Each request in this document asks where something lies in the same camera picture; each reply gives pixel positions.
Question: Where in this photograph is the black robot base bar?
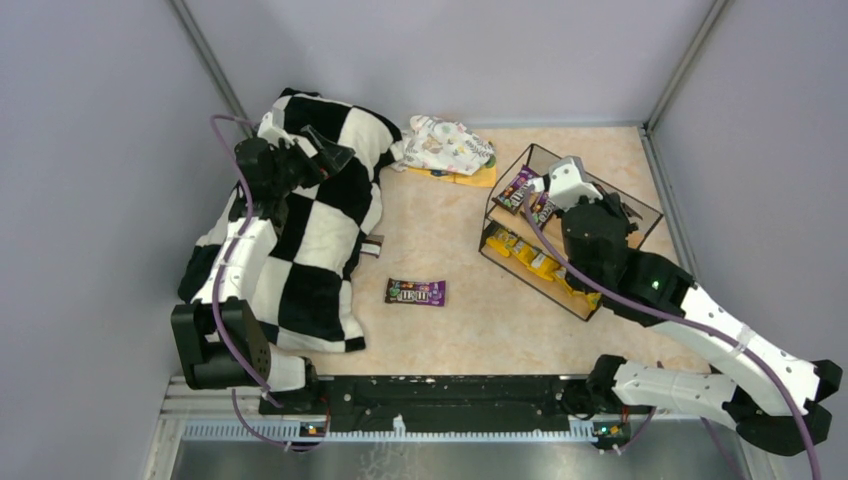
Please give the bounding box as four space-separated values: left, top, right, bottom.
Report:
259 375 623 432

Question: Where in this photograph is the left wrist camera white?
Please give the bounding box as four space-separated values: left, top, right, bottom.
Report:
257 107 298 148

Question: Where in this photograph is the black wire wooden shelf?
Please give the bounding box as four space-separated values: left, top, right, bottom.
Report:
478 143 664 322

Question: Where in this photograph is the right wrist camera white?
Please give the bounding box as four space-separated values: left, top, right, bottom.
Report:
547 155 603 212

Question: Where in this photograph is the black white checkered pillow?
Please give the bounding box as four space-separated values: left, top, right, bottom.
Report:
177 87 403 354

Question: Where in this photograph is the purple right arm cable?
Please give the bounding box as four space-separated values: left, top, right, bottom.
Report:
523 195 823 480

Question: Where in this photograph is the purple m&m bag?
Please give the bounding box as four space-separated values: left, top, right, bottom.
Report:
493 165 540 214
529 192 559 229
384 278 447 307

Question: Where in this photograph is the yellow M&M bags lower shelf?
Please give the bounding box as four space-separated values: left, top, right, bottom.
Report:
485 227 601 312

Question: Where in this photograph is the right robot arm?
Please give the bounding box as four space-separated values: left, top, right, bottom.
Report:
555 193 843 456

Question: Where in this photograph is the purple M&M bag on shelf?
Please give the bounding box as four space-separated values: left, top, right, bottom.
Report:
493 165 540 214

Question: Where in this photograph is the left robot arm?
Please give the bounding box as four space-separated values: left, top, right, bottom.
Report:
170 126 354 405

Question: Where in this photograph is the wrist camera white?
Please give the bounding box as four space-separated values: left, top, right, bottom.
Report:
547 155 603 212
257 107 298 148

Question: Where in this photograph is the floral white cloth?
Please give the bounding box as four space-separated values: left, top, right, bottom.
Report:
397 115 495 176

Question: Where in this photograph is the yellow cloth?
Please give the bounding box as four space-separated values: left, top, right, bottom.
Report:
406 164 497 188

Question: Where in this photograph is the white toothed rail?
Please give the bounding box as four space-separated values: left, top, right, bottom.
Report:
181 416 598 443

